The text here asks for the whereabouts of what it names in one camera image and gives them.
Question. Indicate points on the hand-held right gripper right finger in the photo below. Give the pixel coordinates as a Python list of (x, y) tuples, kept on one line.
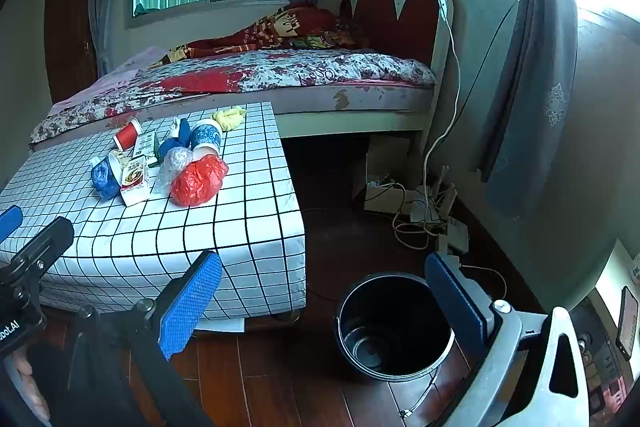
[(455, 294)]

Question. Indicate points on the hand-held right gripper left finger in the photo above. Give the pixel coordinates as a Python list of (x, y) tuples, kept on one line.
[(192, 302)]

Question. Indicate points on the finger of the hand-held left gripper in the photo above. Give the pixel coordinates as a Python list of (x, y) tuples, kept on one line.
[(47, 239), (10, 222)]

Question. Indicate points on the black trash bin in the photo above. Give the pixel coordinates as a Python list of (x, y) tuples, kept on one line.
[(380, 312)]

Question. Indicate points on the blue white paper cup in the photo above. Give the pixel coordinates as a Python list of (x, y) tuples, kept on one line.
[(206, 134), (116, 164)]

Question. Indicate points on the white food carton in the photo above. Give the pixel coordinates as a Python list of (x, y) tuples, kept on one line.
[(135, 182)]

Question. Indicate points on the red plastic bag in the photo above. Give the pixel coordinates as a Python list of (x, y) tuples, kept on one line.
[(197, 182)]

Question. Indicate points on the red paper cup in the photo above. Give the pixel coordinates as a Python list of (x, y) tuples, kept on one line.
[(127, 136)]

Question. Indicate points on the white green carton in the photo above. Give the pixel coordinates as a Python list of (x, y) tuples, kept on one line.
[(144, 143)]

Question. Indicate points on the clear plastic bag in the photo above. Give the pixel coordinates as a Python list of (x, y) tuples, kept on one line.
[(172, 162)]

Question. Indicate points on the yellow cloth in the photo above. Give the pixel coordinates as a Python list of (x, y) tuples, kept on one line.
[(229, 117)]

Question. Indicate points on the person's left hand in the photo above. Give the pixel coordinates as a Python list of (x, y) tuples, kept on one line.
[(27, 387)]

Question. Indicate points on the white power strip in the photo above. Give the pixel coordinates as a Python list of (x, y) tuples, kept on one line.
[(447, 244)]

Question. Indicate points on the white network box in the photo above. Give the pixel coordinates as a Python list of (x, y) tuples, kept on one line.
[(457, 229)]

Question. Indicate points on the table with checkered cloth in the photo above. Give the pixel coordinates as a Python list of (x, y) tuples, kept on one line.
[(225, 232)]

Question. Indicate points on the white router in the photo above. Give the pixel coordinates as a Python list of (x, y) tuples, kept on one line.
[(425, 207)]

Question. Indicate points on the open cardboard box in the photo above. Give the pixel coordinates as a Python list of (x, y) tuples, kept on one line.
[(380, 204)]

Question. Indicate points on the black smartphone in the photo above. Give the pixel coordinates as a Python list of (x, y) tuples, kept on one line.
[(627, 322)]

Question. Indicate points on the pink cloth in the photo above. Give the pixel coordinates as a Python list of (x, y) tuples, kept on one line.
[(125, 67)]

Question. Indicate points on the brown wooden door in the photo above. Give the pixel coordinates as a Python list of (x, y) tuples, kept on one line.
[(67, 32)]

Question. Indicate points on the blue grey patterned curtain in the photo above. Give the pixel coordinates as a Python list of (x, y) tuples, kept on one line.
[(530, 107)]

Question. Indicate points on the bed with floral sheet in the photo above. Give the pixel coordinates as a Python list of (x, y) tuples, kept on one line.
[(300, 67)]

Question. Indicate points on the red printed blanket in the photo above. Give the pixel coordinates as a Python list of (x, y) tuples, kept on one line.
[(280, 24)]

